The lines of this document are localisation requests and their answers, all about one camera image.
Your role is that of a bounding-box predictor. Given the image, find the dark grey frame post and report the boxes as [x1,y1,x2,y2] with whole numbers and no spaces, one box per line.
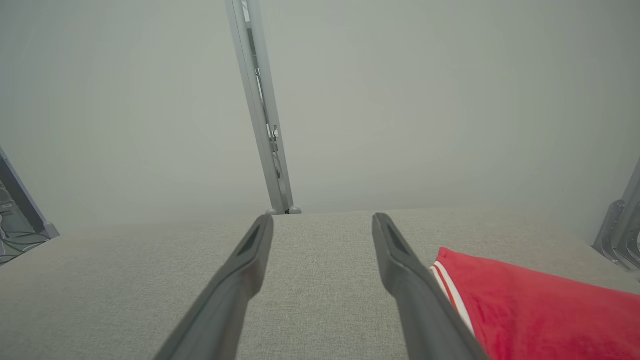
[0,147,60,240]

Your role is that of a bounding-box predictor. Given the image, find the black floor cables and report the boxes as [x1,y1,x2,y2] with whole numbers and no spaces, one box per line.
[0,215,51,264]

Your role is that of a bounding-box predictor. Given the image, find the grey metal post with cables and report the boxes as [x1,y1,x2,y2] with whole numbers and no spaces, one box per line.
[225,0,303,216]

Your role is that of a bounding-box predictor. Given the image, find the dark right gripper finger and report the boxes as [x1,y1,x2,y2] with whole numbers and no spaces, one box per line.
[372,212,489,360]

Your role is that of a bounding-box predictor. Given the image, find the red Bulls 23 jersey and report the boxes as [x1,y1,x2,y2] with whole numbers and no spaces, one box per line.
[430,246,640,360]

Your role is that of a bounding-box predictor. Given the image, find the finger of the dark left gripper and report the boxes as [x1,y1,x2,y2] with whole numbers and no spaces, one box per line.
[155,215,275,360]

